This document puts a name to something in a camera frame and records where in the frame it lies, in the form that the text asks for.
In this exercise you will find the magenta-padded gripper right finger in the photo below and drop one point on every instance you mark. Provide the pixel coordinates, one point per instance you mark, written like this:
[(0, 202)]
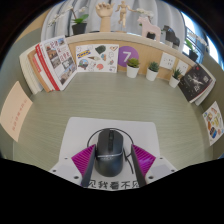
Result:
[(145, 160)]

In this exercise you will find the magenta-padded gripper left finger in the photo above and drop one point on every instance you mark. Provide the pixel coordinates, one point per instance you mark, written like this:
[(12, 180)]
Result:
[(83, 160)]

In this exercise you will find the dark grey computer mouse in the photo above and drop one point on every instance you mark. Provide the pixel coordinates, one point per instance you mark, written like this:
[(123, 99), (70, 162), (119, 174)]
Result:
[(109, 153)]

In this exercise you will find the white printed mouse pad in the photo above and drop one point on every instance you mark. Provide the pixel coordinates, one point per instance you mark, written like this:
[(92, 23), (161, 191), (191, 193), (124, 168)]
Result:
[(80, 133)]

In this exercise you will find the colourful illustrated card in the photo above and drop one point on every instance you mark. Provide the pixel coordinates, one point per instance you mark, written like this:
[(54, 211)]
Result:
[(214, 123)]

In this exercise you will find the peach-coloured book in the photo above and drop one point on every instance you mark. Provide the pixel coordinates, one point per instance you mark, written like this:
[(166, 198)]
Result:
[(15, 111)]

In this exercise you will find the small plant in white pot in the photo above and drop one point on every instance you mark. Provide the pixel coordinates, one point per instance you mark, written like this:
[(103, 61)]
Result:
[(174, 81), (132, 71), (151, 75)]

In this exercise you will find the white book under black book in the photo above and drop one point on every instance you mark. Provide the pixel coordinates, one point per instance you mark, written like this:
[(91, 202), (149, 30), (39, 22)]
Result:
[(208, 93)]

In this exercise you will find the black-cover book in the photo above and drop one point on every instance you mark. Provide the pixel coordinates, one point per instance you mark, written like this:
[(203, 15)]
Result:
[(196, 83)]

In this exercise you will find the red-spined white book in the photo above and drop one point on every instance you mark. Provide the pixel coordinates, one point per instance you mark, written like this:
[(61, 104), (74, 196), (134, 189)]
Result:
[(43, 68)]

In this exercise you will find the tan brown book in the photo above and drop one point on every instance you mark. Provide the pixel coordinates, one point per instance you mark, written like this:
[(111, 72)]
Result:
[(36, 71)]

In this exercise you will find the white sticker sheet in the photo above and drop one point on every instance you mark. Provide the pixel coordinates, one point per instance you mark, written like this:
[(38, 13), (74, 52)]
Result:
[(96, 58)]

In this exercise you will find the photo-cover magazine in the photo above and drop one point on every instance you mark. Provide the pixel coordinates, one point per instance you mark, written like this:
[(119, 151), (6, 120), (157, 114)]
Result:
[(60, 60)]

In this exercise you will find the round purple number sticker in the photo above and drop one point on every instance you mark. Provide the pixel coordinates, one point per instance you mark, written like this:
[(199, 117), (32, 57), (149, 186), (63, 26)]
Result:
[(126, 55)]

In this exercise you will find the thick white book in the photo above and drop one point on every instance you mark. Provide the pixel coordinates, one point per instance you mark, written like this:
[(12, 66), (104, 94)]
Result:
[(27, 68)]

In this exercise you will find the white orchid in dark pot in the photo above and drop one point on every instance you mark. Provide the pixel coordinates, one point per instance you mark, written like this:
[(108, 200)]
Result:
[(193, 55)]

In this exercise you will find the light wooden ledge shelf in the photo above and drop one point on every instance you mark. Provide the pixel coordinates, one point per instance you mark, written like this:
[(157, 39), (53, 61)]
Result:
[(116, 36)]

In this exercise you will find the black wooden horse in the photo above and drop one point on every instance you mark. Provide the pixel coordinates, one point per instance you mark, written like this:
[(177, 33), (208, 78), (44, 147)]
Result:
[(170, 35)]

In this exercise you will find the white orchid in black pot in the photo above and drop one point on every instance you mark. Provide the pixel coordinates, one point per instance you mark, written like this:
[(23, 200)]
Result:
[(79, 28)]

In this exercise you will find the pink wooden horse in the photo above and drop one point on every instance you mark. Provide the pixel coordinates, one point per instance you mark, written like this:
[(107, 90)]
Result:
[(150, 28)]

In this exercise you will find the dark-framed window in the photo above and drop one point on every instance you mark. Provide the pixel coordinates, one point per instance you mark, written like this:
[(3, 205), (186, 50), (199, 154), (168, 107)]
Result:
[(200, 28)]

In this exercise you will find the wooden hand model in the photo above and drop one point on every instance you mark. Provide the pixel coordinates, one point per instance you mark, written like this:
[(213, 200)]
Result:
[(105, 15)]

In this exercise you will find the white orchid behind horse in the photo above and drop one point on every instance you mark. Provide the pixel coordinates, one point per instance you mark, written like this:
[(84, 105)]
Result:
[(146, 13)]

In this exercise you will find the grey pleated curtain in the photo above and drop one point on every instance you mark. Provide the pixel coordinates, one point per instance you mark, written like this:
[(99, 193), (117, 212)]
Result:
[(166, 13)]

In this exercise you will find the wooden artist mannequin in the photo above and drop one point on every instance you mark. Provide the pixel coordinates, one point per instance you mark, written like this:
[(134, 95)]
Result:
[(123, 11)]

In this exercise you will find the white wall switch plate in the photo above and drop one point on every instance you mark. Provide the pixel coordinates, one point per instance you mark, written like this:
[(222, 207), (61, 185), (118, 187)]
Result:
[(182, 67)]

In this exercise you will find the white wall socket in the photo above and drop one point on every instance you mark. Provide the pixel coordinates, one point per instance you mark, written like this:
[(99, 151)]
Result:
[(167, 61)]

